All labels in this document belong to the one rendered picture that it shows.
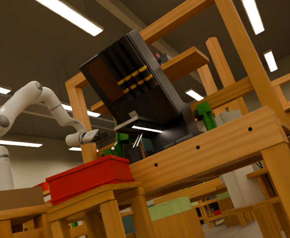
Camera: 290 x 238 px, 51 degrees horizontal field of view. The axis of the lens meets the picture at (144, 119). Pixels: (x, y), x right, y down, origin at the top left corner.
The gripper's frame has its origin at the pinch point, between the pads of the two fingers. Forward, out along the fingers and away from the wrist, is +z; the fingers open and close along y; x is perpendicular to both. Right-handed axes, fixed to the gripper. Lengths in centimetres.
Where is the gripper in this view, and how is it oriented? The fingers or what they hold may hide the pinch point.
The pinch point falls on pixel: (103, 135)
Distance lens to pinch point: 202.9
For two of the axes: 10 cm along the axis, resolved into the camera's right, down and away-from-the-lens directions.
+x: 4.2, 7.8, 4.7
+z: 8.5, -1.5, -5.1
